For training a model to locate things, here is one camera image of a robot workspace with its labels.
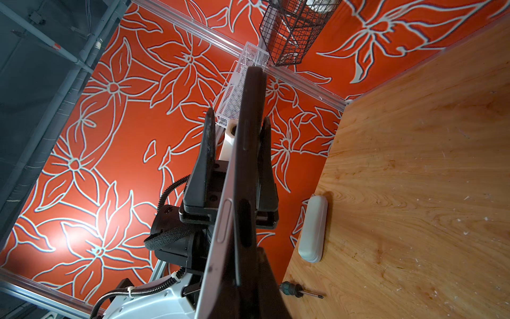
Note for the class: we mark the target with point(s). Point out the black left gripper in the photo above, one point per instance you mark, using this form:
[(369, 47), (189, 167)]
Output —
[(182, 231)]

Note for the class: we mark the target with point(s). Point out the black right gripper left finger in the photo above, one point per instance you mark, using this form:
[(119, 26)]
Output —
[(219, 296)]

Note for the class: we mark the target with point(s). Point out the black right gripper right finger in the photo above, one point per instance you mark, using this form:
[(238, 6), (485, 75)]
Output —
[(270, 302)]

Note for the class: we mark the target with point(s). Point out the silver phone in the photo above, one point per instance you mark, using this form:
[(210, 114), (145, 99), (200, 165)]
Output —
[(235, 230)]

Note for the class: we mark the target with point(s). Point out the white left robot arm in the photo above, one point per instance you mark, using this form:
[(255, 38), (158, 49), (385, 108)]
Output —
[(173, 296)]

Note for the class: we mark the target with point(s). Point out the pale green soap bar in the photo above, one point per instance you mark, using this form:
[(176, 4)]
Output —
[(312, 236)]

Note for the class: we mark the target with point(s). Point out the green handled screwdriver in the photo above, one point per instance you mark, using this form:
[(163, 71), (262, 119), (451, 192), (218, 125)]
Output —
[(293, 289)]

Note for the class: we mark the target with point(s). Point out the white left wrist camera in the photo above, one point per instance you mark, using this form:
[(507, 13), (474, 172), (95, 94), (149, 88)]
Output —
[(229, 140)]

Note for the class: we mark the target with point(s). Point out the aluminium frame corner post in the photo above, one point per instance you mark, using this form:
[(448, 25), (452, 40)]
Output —
[(235, 49)]

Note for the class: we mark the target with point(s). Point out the clear plastic wall bin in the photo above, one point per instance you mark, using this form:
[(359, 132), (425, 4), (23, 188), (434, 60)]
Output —
[(230, 102)]

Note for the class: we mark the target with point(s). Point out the black wire wall basket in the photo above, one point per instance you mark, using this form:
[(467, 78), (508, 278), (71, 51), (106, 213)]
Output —
[(289, 28)]

